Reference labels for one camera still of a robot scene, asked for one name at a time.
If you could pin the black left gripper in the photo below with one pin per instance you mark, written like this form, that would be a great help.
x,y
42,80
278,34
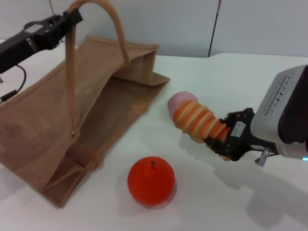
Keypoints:
x,y
16,48

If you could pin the orange toy fruit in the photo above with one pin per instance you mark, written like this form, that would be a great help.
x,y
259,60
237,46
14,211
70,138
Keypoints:
x,y
150,184

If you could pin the brown jute handbag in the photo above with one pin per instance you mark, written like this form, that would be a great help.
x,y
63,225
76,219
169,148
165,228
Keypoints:
x,y
36,125

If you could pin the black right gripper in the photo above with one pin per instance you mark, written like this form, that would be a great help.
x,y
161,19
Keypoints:
x,y
240,142

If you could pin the silver metal connector plug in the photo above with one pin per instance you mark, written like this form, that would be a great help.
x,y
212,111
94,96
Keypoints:
x,y
262,157

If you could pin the pink toy peach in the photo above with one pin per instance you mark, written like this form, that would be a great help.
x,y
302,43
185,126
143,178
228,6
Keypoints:
x,y
178,99

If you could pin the orange striped bread loaf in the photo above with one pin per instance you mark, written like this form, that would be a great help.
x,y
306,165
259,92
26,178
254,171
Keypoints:
x,y
199,120

